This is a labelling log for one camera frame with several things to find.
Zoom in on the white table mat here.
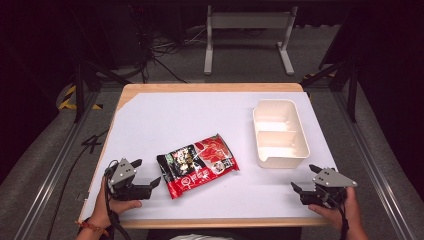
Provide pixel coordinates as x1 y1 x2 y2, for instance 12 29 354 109
81 91 338 221

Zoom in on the aluminium floor rail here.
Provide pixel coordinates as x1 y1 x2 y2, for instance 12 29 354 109
13 90 101 240
332 90 419 240

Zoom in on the black metal stand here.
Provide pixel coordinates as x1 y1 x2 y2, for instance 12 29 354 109
73 54 132 124
300 58 360 123

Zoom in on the person's right hand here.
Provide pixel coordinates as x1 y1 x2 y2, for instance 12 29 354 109
308 187 363 232

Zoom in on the white metal stand frame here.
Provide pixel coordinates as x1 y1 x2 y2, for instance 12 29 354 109
203 4 299 76

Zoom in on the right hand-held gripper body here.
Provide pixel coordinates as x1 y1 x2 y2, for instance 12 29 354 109
299 167 358 209

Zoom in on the tangle of black floor cables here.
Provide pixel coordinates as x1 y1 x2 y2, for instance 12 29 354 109
131 19 209 84

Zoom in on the person's left hand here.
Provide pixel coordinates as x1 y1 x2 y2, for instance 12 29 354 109
88 178 143 230

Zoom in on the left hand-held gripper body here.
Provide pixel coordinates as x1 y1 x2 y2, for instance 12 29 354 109
105 157 152 202

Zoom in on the yellow black hazard tape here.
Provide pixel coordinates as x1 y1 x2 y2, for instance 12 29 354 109
58 84 103 111

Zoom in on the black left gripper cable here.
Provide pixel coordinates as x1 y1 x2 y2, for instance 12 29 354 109
104 159 133 240

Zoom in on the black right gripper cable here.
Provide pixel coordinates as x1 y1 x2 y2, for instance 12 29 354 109
328 194 350 240

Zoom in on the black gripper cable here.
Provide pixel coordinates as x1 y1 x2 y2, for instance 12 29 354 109
328 194 350 240
104 159 133 240

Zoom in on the red beaded bracelet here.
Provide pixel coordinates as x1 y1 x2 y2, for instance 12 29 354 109
75 219 110 237

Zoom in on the person's white clothing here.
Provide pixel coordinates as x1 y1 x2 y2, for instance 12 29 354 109
169 233 236 240

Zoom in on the wooden table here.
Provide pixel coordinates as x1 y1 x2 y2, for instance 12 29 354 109
77 82 338 230

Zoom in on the cream plastic divided box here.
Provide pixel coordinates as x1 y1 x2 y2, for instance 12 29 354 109
252 98 311 170

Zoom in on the black floor cable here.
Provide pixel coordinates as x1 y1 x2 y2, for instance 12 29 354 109
46 129 110 240

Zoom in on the red and black snack packet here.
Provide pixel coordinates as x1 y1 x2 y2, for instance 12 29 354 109
156 133 241 200

